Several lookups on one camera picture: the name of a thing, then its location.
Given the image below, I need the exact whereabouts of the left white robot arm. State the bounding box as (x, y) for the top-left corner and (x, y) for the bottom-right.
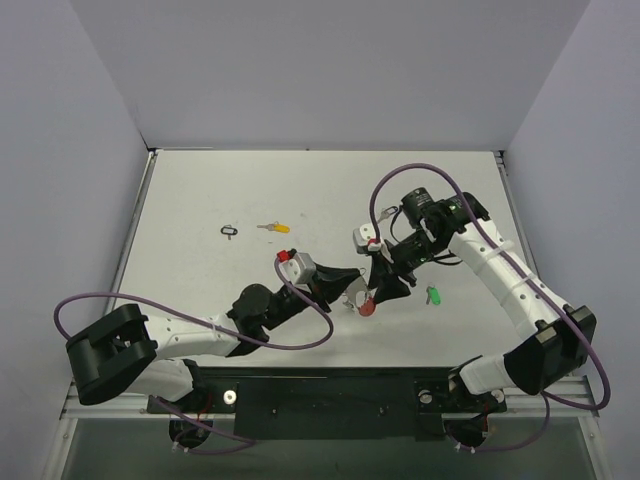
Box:
(65, 265), (361, 412)

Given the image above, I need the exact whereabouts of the key with yellow tag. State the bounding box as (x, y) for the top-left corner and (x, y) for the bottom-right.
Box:
(258, 222), (290, 234)

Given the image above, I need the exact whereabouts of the key with small black tag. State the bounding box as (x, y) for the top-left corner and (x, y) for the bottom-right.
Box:
(377, 206), (399, 222)

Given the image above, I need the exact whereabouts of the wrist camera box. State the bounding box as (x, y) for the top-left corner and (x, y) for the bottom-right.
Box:
(276, 249), (317, 286)
(352, 223), (387, 255)

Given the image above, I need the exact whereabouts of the red-handled metal keyring holder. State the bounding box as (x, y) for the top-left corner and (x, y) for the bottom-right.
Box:
(343, 279), (376, 317)

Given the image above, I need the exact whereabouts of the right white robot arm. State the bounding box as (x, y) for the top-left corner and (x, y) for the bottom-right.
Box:
(353, 187), (596, 409)

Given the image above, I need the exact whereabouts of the key with green tag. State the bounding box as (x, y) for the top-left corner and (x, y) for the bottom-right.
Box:
(426, 285), (441, 306)

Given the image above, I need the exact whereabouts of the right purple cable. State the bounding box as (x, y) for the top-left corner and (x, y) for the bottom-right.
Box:
(368, 163), (612, 455)

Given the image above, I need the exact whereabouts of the key with large black tag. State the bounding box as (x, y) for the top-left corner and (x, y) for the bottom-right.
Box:
(220, 225), (238, 240)

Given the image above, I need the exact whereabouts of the aluminium frame rail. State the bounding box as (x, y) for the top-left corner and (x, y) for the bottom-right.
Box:
(545, 375), (597, 417)

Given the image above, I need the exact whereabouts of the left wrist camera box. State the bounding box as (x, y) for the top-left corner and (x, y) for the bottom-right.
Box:
(276, 249), (317, 286)

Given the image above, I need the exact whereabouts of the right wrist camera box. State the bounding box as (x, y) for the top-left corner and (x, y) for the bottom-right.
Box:
(352, 223), (387, 255)

